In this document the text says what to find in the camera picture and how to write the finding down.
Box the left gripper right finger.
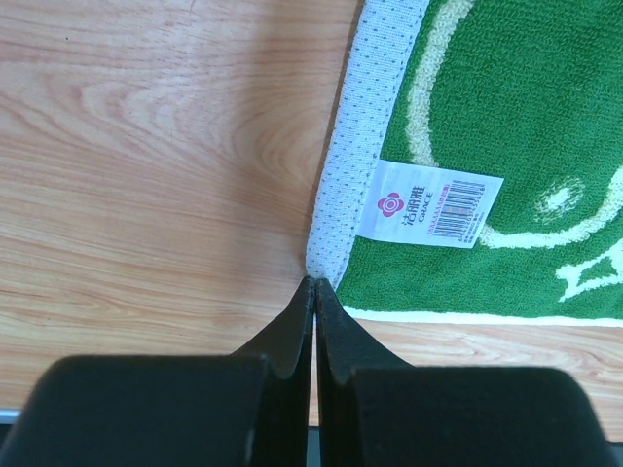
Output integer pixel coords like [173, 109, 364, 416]
[315, 279, 616, 466]

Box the aluminium front rail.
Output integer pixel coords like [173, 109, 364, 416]
[0, 409, 20, 425]

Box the dark green patterned towel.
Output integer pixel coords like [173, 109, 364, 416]
[306, 1, 622, 327]

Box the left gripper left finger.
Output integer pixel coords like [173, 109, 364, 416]
[1, 279, 312, 466]

